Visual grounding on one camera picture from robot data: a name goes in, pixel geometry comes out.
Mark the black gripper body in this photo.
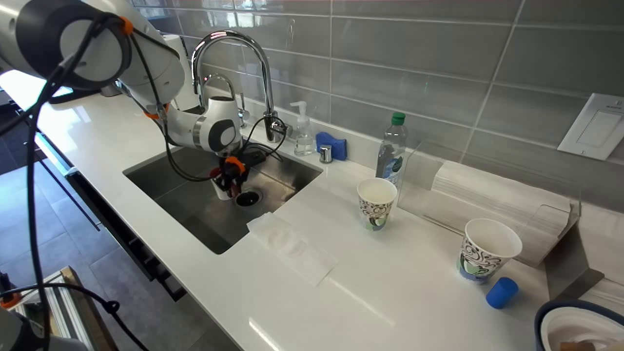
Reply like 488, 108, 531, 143
211, 156, 248, 199

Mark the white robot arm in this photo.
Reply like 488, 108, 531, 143
0, 0, 248, 197

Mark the stainless steel sink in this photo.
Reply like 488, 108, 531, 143
125, 143, 322, 254

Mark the chrome gooseneck faucet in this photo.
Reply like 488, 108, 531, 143
189, 30, 289, 141

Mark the clear soap dispenser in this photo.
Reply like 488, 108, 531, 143
293, 102, 314, 156

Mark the blue sponge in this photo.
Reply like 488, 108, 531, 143
316, 133, 347, 164

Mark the patterned paper cup left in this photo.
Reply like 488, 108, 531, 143
357, 178, 398, 230

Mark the patterned paper cup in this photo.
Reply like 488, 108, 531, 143
459, 219, 523, 281
357, 178, 398, 230

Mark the green capped water bottle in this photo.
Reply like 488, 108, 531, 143
377, 111, 408, 186

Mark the white folded towel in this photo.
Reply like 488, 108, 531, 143
422, 162, 579, 265

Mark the patterned paper cup right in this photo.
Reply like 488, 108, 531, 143
459, 219, 523, 281

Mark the blue cylindrical cap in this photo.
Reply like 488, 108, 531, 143
486, 277, 519, 308

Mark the grey metal stand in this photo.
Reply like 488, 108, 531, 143
544, 203, 605, 301

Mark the blue rimmed white bowl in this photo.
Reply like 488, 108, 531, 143
535, 301, 624, 351

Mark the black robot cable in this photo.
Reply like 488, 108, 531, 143
0, 12, 152, 351

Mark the white wall outlet plate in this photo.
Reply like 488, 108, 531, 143
560, 94, 624, 160

